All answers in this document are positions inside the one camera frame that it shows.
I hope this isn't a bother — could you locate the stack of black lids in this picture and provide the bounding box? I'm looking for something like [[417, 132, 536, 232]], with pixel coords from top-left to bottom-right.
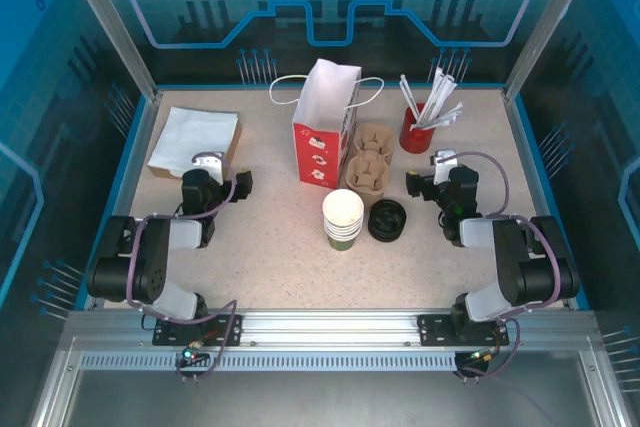
[[367, 199, 409, 243]]

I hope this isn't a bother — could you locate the brown cardboard tray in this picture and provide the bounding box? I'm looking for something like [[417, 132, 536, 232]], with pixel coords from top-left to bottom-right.
[[148, 121, 245, 181]]

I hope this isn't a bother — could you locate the stack of pulp cup carriers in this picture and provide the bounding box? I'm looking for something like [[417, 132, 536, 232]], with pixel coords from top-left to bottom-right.
[[344, 122, 397, 194]]

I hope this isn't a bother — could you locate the red white paper gift bag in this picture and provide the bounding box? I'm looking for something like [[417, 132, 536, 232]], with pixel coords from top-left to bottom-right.
[[268, 57, 385, 184]]

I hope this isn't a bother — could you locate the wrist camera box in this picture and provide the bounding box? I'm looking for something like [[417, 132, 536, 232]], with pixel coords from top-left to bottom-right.
[[192, 154, 225, 182], [432, 149, 459, 186]]

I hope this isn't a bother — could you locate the steel shelf panel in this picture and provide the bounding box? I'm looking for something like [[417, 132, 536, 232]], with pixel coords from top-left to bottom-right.
[[29, 341, 626, 427]]

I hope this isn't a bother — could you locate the white napkin stack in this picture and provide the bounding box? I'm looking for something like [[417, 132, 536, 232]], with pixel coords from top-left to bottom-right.
[[148, 106, 240, 179]]

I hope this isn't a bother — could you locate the stack of paper cups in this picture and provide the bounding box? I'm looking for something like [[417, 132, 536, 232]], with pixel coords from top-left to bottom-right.
[[322, 189, 365, 252]]

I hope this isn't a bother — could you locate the slotted grey cable duct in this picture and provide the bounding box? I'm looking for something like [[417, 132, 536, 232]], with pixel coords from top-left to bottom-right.
[[79, 352, 459, 373]]

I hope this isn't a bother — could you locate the aluminium mounting rail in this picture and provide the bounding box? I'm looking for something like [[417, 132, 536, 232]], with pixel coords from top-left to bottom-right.
[[64, 309, 599, 348]]

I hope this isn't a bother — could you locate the aluminium frame post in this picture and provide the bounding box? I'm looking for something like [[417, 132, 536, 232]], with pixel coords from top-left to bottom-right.
[[57, 0, 162, 101], [502, 0, 596, 101]]

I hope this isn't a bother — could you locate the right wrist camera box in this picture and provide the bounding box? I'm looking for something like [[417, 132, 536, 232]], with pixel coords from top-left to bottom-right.
[[432, 149, 459, 186]]

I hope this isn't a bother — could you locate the red straw holder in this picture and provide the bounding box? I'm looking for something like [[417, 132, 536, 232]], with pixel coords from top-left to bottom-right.
[[398, 102, 437, 154]]

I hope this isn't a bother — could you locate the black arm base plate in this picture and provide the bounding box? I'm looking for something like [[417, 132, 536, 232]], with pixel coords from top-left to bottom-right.
[[417, 314, 511, 347], [152, 314, 245, 347]]

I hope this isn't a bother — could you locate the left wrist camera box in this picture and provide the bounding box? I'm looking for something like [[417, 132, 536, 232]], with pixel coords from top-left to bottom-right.
[[192, 154, 225, 182]]

